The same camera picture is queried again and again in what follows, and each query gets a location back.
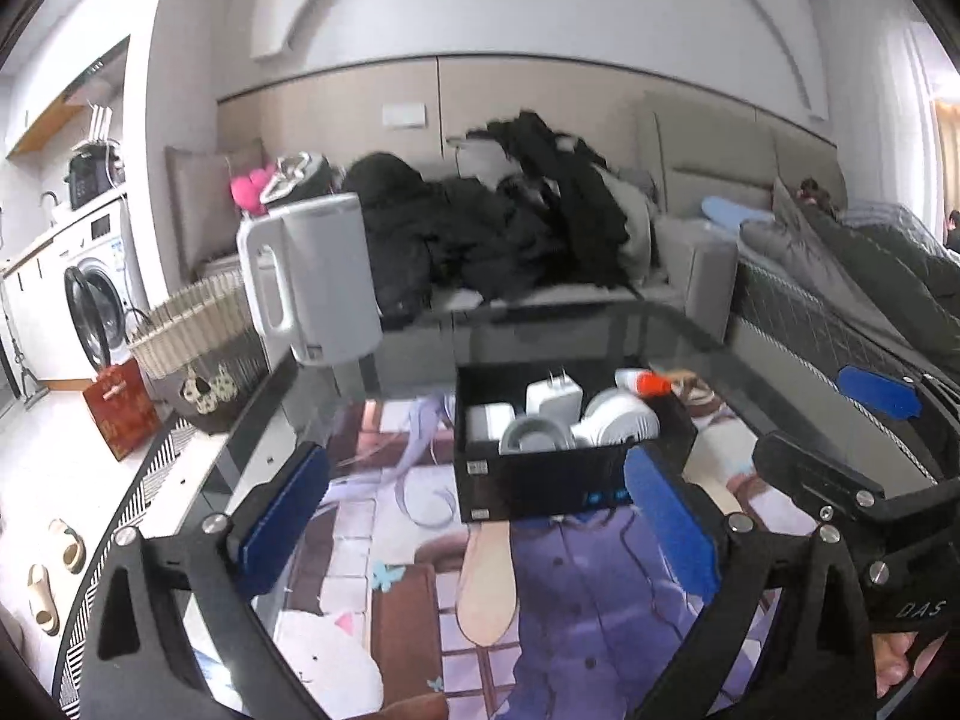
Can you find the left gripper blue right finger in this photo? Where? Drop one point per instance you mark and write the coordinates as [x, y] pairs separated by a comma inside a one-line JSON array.
[[817, 659]]

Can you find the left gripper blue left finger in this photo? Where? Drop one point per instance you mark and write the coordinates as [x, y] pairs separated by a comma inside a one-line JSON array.
[[139, 662]]

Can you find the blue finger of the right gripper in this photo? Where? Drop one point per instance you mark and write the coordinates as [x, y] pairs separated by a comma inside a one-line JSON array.
[[812, 481], [928, 404]]

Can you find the white tube red cap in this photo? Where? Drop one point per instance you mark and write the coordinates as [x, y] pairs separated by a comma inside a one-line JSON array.
[[643, 383]]

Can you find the white round speaker device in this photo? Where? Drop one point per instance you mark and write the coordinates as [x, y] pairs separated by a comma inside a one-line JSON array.
[[615, 417]]

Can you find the white wall charger plug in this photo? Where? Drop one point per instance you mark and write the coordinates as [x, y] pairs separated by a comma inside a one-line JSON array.
[[556, 397]]

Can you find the white round usb dock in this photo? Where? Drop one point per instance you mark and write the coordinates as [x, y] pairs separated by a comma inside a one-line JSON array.
[[536, 434]]

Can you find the white labelled box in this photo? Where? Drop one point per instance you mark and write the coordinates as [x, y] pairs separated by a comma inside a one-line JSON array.
[[488, 423]]

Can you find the person's hand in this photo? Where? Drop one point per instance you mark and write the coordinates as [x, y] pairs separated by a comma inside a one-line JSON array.
[[893, 662]]

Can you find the beige slipper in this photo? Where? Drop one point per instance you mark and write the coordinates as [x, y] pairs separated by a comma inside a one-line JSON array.
[[40, 600], [68, 546]]

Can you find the grey bed with quilt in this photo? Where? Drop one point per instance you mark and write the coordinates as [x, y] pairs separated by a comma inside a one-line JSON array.
[[820, 284]]

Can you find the red gift bag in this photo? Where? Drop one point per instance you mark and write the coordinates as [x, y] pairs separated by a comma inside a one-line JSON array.
[[121, 408]]

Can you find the black storage box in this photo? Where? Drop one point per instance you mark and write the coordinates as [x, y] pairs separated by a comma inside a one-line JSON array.
[[495, 488]]

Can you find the wicker basket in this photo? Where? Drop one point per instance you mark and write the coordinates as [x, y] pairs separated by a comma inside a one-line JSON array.
[[193, 322]]

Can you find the white washing machine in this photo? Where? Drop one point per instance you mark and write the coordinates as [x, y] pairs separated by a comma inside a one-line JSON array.
[[103, 286]]

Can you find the black jacket pile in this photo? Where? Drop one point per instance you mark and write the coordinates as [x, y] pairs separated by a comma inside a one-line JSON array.
[[457, 233]]

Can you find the white electric kettle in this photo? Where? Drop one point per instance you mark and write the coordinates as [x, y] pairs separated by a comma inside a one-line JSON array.
[[307, 276]]

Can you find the pink plush toy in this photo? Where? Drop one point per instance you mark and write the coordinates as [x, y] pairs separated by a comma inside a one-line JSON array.
[[246, 189]]

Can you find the black kitchen appliance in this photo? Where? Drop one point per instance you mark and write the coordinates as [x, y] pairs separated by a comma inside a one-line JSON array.
[[92, 170]]

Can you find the helmet on sofa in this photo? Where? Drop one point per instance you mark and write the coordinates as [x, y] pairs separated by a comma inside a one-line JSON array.
[[300, 176]]

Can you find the white wall socket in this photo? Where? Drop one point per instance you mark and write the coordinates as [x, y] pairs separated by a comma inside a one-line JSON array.
[[400, 116]]

